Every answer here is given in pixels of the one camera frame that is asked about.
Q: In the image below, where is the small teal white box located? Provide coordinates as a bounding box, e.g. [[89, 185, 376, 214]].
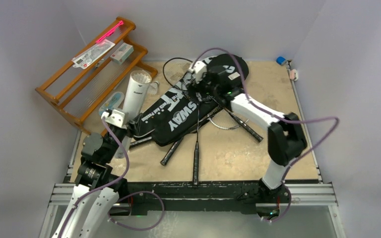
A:
[[110, 43, 134, 65]]

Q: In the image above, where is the white frame badminton racket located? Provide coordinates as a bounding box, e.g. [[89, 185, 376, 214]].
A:
[[160, 108, 263, 166]]

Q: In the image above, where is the wooden tiered shelf rack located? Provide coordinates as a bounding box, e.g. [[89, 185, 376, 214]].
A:
[[35, 16, 158, 134]]

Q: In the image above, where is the blue toothbrush blister pack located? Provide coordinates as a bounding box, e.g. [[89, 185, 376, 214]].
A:
[[98, 91, 125, 116]]

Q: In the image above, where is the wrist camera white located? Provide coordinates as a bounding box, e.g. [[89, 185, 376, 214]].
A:
[[188, 61, 207, 84], [101, 109, 129, 129]]

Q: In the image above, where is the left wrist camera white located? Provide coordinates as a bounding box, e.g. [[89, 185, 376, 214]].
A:
[[101, 109, 129, 129]]

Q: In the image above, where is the white shuttlecock front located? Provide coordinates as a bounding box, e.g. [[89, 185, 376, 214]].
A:
[[130, 70, 152, 84]]

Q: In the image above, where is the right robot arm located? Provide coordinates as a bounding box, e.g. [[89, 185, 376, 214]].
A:
[[187, 61, 307, 202]]

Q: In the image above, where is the black badminton racket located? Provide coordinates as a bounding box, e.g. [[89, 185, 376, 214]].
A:
[[162, 57, 258, 142]]

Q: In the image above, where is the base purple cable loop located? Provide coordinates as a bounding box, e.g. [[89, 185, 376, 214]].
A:
[[107, 190, 165, 231]]

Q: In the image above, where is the white packaged card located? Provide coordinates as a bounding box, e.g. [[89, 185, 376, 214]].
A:
[[71, 39, 115, 69]]

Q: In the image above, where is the white shuttlecock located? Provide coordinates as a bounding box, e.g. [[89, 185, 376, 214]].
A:
[[130, 70, 152, 84], [147, 81, 159, 95]]

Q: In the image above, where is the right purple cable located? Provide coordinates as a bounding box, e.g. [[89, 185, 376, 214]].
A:
[[193, 47, 340, 224]]

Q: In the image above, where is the blue small object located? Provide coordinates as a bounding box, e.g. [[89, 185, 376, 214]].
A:
[[276, 57, 287, 66]]

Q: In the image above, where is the black racket under bag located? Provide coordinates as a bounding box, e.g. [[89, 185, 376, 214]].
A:
[[128, 105, 237, 150]]

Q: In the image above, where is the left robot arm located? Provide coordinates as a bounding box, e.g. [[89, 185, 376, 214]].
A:
[[52, 112, 129, 238]]

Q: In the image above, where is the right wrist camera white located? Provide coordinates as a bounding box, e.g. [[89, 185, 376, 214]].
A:
[[188, 61, 207, 84]]

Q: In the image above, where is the pink white small object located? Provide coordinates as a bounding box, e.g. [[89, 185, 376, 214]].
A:
[[289, 69, 298, 81]]

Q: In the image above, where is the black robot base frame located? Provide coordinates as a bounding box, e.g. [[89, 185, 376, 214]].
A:
[[51, 178, 338, 219]]

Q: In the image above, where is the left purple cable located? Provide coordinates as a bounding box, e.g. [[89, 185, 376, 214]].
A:
[[57, 117, 130, 238]]

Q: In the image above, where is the white shuttlecock tube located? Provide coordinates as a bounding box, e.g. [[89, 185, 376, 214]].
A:
[[115, 70, 153, 160]]

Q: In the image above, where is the black racket bag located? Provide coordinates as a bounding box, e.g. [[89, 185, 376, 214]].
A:
[[133, 53, 250, 147]]

